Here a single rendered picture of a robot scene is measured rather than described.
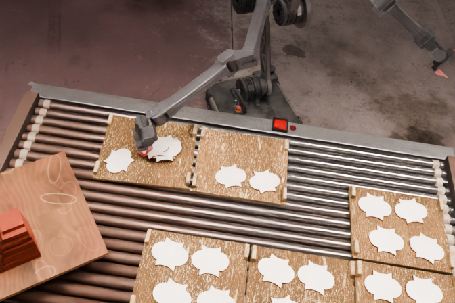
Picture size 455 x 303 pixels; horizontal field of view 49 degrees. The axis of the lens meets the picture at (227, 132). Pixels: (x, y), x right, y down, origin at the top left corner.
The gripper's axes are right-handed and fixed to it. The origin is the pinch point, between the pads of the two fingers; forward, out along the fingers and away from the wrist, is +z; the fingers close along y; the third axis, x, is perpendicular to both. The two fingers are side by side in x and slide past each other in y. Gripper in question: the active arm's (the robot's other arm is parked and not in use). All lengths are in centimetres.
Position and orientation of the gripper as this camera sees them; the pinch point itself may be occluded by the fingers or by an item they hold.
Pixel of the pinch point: (142, 149)
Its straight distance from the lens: 222.2
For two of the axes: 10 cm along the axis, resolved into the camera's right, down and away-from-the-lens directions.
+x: -9.3, 1.9, -3.0
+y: -3.4, -7.6, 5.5
